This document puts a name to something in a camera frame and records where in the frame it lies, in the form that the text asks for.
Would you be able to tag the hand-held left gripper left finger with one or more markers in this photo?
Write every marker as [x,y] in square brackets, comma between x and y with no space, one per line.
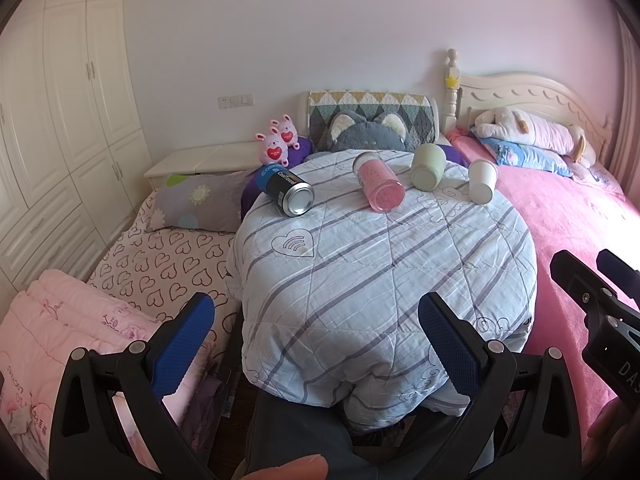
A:
[182,347]

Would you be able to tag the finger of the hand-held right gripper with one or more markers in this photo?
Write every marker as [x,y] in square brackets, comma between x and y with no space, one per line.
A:
[617,267]
[580,280]

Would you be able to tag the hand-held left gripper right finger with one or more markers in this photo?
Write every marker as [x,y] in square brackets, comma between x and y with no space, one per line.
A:
[450,347]

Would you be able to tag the white cup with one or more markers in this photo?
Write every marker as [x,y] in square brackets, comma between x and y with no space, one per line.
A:
[482,180]

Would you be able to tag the pink speckled cup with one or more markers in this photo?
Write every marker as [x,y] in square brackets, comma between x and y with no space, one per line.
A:
[377,180]

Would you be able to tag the pale green cup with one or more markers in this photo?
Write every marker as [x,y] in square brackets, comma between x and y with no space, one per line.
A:
[429,165]

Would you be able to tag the blue black metal cup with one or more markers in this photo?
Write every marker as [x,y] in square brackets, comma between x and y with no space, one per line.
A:
[282,187]

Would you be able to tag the person's right hand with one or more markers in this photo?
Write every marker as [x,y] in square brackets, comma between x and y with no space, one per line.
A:
[607,425]

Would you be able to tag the person's left hand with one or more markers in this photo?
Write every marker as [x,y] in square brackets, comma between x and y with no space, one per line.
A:
[287,467]

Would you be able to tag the pink fleece blanket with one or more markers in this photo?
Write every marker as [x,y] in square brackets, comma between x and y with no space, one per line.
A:
[560,220]

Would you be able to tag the purple cloth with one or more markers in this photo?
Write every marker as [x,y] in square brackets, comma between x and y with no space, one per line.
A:
[210,405]

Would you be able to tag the heart print bed sheet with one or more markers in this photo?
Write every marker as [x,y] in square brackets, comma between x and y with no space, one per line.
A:
[165,265]

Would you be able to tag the striped light blue quilt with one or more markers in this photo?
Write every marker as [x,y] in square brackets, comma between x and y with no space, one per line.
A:
[375,285]

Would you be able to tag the folded pink quilt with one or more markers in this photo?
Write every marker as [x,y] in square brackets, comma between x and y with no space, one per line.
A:
[65,325]

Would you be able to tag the blue cartoon pillow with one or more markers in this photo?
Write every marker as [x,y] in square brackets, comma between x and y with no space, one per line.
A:
[525,157]

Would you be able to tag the pink curtain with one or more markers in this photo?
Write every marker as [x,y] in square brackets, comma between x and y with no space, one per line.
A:
[625,125]

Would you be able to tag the grey floral pillow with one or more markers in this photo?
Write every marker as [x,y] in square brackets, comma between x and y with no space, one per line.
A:
[200,200]

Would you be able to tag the long white pink plush toy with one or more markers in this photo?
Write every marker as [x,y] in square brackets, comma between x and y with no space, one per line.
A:
[530,132]

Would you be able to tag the purple cushion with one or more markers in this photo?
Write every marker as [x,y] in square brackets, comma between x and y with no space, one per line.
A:
[457,152]

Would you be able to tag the cream carved bed headboard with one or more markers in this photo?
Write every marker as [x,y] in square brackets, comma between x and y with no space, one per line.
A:
[525,95]

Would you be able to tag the pink bunny plush toy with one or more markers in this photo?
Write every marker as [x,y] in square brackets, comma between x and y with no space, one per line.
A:
[287,132]
[272,150]

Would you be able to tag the grey cat face cushion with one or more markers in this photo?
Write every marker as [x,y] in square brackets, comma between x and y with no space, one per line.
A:
[362,135]

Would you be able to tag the diamond pattern knit cover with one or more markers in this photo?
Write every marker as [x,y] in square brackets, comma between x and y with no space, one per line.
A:
[415,115]

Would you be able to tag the yellow star sticker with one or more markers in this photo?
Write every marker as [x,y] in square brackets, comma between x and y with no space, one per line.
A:
[452,81]

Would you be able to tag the white panelled wardrobe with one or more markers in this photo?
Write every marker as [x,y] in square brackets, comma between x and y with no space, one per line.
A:
[60,125]

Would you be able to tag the white wall switch panel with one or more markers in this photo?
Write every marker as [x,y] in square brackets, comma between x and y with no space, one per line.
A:
[236,101]

